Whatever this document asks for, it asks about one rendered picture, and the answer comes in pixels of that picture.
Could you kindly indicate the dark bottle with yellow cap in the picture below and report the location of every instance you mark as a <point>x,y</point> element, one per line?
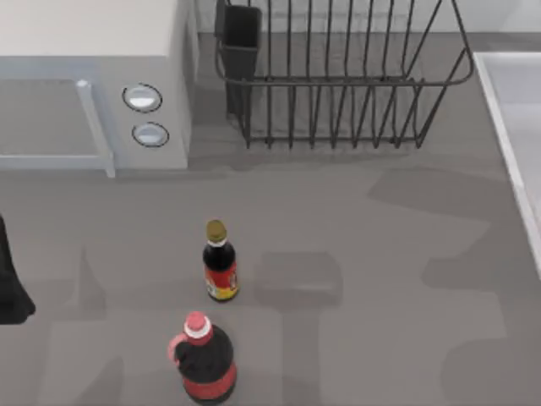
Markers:
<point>220,264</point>

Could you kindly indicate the small microwave knob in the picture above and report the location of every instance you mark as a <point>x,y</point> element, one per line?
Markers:
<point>150,134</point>

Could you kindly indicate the black cutlery holder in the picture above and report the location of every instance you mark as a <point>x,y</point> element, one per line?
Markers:
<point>239,46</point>

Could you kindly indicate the large microwave knob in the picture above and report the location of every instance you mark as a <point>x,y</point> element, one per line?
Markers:
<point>142,97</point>

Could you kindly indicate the dark jug with red cap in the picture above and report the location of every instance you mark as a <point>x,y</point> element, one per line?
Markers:
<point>205,359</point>

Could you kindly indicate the pale microwave oven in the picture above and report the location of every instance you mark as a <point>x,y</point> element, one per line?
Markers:
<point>139,51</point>

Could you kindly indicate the microwave oven door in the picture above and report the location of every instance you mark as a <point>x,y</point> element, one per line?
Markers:
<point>46,122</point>

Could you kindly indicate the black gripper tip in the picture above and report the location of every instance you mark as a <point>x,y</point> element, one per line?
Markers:
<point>10,292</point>

